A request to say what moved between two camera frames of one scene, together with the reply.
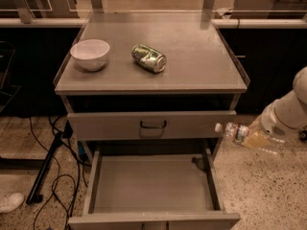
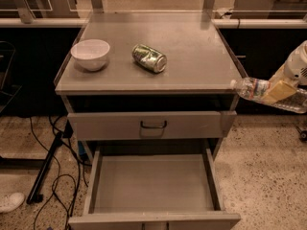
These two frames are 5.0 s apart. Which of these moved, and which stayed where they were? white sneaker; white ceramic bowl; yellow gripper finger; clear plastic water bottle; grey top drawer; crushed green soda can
Moved: clear plastic water bottle; yellow gripper finger
Stayed: white sneaker; grey top drawer; crushed green soda can; white ceramic bowl
